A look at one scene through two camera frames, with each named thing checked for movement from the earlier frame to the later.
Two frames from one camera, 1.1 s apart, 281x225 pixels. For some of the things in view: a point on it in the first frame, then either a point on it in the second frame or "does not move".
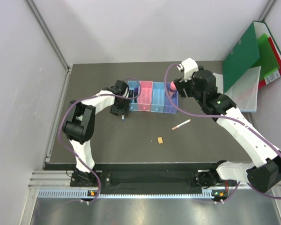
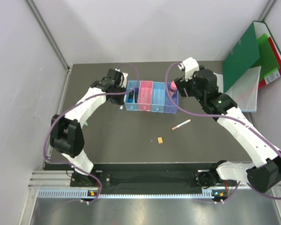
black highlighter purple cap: (136, 94) does not move
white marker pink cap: (181, 124) does not move
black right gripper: (181, 85) does not move
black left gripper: (124, 110) → (120, 101)
